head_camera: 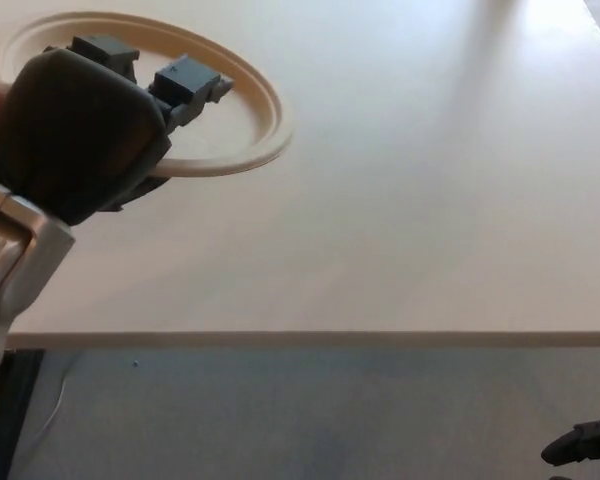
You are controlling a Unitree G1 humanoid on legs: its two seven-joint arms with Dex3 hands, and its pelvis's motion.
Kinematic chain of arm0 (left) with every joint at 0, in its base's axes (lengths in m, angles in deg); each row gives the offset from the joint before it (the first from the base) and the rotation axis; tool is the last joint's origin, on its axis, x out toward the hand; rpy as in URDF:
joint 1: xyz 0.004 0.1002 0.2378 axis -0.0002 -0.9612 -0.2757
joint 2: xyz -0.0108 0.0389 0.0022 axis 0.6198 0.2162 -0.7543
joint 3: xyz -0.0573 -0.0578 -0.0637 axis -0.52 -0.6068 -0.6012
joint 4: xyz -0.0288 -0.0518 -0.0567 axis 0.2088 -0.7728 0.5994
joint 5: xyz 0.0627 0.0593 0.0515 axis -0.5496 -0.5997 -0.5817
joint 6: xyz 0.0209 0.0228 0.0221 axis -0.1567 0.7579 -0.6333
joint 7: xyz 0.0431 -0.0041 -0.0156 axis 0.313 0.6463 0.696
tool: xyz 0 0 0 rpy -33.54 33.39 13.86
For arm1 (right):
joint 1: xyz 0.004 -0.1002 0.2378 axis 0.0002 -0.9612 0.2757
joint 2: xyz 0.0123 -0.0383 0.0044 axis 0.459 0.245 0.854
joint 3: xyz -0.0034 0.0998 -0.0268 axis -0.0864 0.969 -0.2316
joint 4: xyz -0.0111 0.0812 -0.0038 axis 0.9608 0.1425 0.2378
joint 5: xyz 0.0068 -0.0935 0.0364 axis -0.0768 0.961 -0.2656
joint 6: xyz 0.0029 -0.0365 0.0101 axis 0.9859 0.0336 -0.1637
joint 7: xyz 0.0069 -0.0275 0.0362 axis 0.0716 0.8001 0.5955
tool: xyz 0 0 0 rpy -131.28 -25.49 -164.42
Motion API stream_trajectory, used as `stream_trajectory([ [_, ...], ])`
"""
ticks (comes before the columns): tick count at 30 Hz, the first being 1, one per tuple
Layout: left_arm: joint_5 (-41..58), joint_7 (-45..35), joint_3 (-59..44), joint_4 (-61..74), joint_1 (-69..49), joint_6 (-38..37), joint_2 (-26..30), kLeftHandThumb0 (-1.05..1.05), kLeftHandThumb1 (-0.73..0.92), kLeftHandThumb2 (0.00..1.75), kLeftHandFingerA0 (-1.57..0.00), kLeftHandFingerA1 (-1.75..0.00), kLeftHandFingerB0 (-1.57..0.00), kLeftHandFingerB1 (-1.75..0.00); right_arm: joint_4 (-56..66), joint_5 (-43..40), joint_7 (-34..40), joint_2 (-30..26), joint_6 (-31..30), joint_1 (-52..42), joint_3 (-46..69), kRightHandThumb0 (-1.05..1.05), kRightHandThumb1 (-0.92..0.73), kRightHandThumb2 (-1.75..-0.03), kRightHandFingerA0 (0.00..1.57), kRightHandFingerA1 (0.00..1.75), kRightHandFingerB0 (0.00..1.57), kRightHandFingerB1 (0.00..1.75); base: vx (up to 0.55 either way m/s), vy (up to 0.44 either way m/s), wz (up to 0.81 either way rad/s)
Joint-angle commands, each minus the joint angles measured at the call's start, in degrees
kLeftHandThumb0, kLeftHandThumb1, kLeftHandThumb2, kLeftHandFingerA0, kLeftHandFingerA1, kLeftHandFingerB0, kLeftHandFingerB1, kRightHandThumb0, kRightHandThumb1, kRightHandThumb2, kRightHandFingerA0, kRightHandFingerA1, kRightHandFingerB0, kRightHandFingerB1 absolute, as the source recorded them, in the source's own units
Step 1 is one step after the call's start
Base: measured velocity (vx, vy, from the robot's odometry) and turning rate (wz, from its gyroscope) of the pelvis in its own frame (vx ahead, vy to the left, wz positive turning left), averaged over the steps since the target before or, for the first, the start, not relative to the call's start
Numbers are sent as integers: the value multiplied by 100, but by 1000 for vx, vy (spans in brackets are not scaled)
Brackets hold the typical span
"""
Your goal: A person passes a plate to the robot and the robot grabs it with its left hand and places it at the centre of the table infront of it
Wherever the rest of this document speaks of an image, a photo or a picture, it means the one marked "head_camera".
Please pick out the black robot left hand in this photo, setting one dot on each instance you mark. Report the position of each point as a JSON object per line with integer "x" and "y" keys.
{"x": 75, "y": 135}

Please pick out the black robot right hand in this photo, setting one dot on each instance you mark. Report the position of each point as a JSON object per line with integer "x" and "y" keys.
{"x": 585, "y": 442}

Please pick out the beige round paper plate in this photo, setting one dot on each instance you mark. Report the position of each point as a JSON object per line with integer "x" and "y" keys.
{"x": 245, "y": 125}

